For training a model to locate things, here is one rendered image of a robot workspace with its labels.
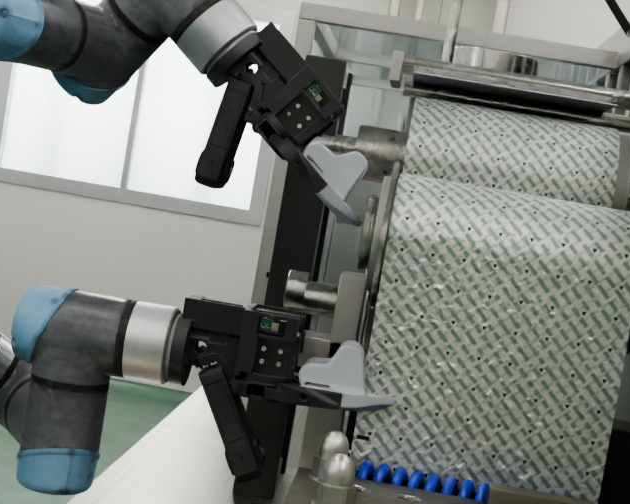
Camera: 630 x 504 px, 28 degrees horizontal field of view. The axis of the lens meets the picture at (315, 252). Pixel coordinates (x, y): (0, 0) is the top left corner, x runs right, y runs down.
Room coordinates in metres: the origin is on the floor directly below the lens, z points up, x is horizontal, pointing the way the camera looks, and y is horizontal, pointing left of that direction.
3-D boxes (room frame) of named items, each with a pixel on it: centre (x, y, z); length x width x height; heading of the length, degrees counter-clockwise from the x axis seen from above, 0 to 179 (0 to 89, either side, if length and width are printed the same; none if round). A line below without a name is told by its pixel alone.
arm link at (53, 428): (1.21, 0.22, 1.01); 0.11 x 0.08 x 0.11; 27
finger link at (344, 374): (1.16, -0.05, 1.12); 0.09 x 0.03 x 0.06; 85
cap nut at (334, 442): (1.11, -0.05, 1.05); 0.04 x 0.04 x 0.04
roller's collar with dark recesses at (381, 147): (1.49, -0.06, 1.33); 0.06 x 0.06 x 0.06; 86
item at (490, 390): (1.17, -0.18, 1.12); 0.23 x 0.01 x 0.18; 86
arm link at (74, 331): (1.20, 0.21, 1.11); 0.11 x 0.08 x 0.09; 86
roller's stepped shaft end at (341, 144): (1.49, 0.00, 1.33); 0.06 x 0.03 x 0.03; 86
